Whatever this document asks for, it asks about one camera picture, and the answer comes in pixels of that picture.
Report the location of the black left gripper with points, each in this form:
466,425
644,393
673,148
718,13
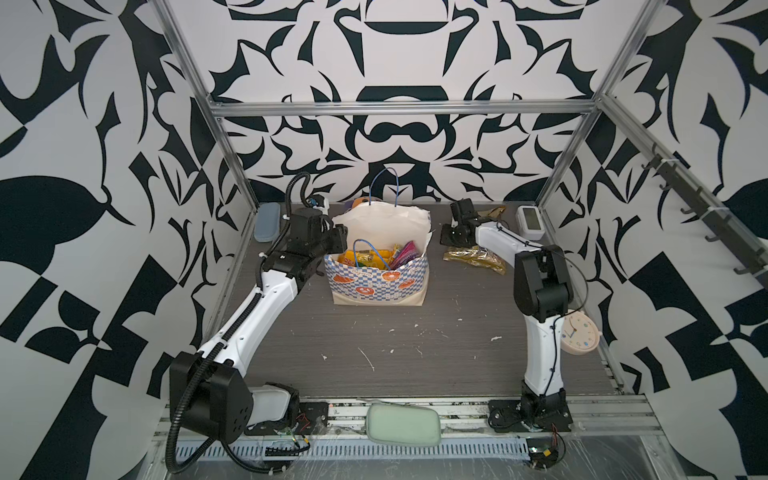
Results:
336,237

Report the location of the orange snack packet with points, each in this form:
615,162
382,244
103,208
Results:
378,259

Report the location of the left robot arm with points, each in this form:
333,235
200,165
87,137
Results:
209,399

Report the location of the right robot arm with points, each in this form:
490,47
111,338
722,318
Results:
542,291

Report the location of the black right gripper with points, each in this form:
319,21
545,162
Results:
445,237

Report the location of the wall hook rail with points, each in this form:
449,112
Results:
701,204

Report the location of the orange plush toy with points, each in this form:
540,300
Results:
361,201

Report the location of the white digital thermometer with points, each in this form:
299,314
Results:
530,222

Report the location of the red fruit candy bag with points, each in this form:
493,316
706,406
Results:
476,256

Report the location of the beige round clock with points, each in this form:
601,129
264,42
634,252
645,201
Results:
580,334

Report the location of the purple candy packet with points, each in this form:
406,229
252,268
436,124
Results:
406,254

